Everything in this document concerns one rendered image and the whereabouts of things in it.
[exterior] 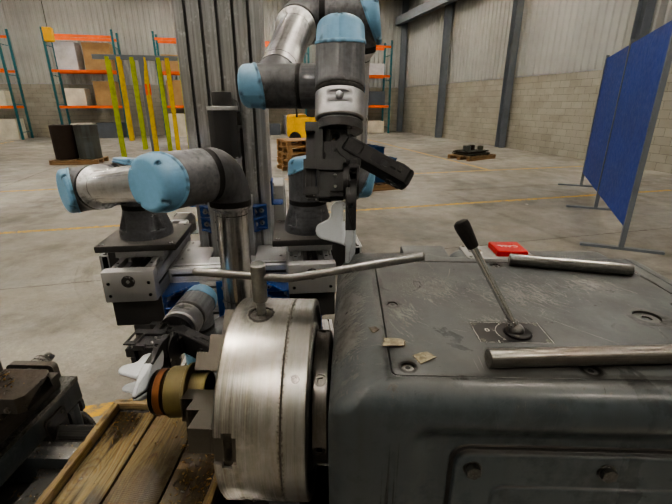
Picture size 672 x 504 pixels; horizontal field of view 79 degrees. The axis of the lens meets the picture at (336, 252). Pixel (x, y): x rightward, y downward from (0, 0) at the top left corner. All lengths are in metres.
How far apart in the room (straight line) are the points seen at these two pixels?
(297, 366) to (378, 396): 0.15
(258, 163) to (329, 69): 0.81
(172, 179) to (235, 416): 0.46
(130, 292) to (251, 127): 0.62
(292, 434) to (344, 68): 0.51
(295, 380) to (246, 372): 0.07
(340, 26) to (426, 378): 0.49
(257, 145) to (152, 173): 0.61
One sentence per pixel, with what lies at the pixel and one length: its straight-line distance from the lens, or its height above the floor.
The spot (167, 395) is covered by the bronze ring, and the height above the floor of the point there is 1.10.
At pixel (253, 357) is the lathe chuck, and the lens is 0.59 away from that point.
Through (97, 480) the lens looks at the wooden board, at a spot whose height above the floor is 0.88.
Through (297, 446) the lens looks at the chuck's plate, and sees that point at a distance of 0.59.
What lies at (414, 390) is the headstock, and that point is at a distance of 0.47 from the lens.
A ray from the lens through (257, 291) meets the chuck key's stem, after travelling 0.61.
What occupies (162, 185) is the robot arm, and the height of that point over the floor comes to 1.39.
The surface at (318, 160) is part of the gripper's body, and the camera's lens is 0.60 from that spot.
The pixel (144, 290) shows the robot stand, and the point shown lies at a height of 1.06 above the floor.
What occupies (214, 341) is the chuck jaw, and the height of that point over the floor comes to 1.15.
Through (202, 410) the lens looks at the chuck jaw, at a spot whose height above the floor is 1.11.
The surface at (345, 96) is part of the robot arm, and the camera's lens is 0.63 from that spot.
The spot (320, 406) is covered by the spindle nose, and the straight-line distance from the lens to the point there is 0.62.
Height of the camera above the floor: 1.54
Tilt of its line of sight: 20 degrees down
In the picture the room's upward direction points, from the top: straight up
